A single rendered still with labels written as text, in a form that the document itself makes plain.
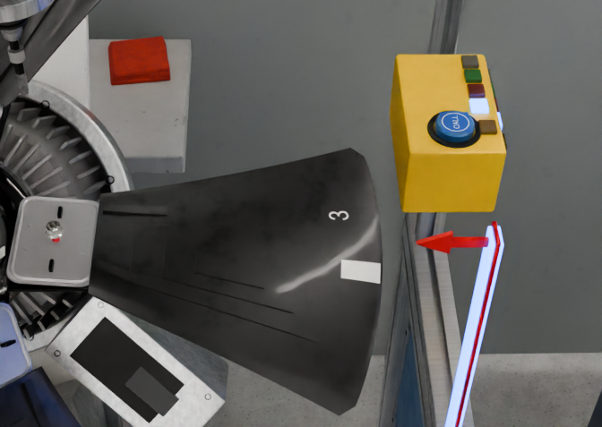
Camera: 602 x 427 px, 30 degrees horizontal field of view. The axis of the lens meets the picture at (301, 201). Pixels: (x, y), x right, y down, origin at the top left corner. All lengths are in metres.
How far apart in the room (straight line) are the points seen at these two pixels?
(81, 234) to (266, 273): 0.15
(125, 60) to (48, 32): 0.69
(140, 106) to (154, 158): 0.10
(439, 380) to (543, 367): 1.13
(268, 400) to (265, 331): 1.36
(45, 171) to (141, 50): 0.58
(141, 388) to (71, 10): 0.35
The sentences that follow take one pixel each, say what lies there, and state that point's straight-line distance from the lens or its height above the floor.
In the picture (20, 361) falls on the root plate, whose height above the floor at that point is 1.09.
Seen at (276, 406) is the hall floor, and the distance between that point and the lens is 2.21.
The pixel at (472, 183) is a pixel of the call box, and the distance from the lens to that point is 1.17.
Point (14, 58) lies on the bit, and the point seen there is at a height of 1.37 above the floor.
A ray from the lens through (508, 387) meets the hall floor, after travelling 2.29.
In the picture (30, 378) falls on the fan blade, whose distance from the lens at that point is 0.96.
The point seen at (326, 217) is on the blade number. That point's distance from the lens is 0.92.
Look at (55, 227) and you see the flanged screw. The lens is 0.89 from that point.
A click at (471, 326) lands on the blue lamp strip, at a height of 1.08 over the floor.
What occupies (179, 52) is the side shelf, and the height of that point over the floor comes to 0.86.
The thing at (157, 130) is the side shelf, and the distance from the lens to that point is 1.47.
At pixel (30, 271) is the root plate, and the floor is 1.19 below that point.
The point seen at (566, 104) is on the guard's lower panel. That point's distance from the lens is 1.80.
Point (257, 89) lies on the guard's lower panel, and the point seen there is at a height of 0.74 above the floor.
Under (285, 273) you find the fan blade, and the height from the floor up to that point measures 1.17.
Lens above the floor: 1.85
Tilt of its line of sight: 46 degrees down
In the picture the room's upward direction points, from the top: 2 degrees clockwise
